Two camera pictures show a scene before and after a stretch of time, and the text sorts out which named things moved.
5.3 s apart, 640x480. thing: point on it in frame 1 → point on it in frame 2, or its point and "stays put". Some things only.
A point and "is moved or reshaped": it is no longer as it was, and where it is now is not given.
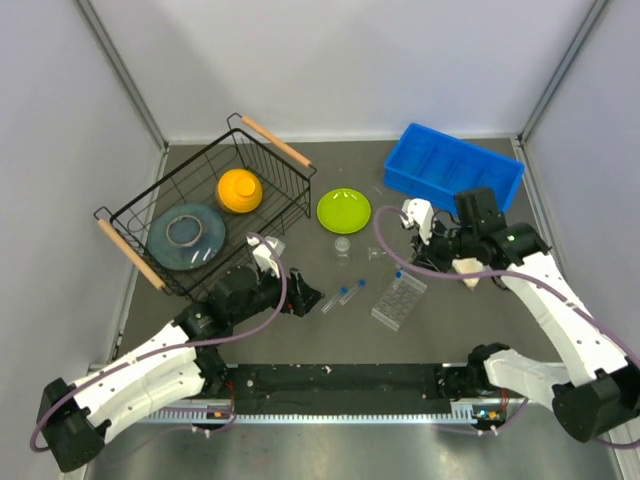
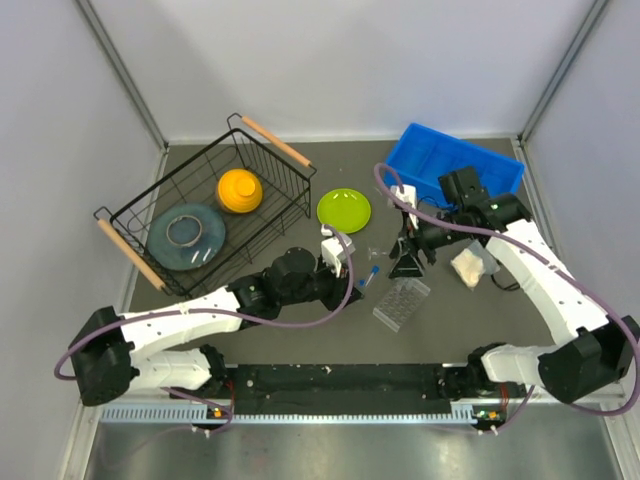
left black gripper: x=303 y=297 → x=338 y=289
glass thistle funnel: x=374 y=252 stays put
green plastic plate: x=343 y=211 stays put
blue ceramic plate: x=185 y=237 stays put
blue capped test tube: x=343 y=290 is moved or reshaped
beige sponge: x=468 y=265 stays put
